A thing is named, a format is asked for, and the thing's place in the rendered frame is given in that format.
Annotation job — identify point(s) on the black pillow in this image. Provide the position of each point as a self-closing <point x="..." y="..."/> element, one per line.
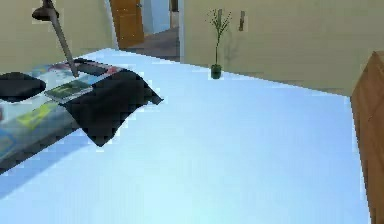
<point x="18" y="86"/>

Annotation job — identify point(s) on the green book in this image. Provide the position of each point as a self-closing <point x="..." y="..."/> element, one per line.
<point x="68" y="90"/>

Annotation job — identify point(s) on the orange wooden room door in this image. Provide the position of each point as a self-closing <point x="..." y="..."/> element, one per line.
<point x="128" y="21"/>

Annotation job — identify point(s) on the green potted house plant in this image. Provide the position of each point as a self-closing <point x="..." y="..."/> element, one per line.
<point x="217" y="50"/>

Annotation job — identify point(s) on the black blanket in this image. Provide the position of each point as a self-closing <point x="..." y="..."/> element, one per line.
<point x="110" y="106"/>

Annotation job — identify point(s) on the brown wall light switch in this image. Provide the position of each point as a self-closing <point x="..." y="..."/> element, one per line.
<point x="241" y="20"/>

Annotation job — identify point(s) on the brown wooden cupboard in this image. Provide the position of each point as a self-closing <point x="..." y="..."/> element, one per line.
<point x="370" y="133"/>

